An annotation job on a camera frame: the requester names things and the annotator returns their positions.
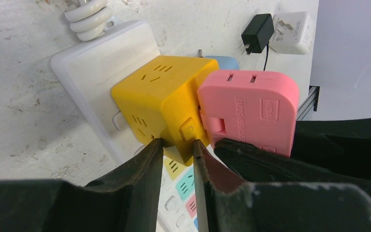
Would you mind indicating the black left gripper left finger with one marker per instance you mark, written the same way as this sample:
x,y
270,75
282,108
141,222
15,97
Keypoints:
x,y
123,200

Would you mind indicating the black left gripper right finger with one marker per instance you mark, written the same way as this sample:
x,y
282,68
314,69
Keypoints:
x,y
240,188

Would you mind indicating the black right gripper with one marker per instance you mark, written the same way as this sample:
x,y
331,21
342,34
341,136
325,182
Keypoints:
x,y
323,151

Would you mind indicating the pink extension socket plug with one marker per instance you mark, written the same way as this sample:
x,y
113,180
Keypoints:
x,y
254,107

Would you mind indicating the yellow cube socket adapter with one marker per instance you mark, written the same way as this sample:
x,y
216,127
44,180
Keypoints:
x,y
159,100

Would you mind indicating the white power strip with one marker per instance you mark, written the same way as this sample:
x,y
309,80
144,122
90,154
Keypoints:
x,y
88,71

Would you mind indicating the white cube charger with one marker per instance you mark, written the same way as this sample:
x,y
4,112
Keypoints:
x,y
294,33

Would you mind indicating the light blue plug adapter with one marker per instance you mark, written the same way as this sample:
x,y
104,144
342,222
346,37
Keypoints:
x,y
225,62

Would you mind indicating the black charger with cable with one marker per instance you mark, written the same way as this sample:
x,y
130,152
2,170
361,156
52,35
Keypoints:
x,y
257,35

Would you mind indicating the aluminium frame rail right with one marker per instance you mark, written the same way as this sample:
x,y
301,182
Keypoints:
x,y
310,104

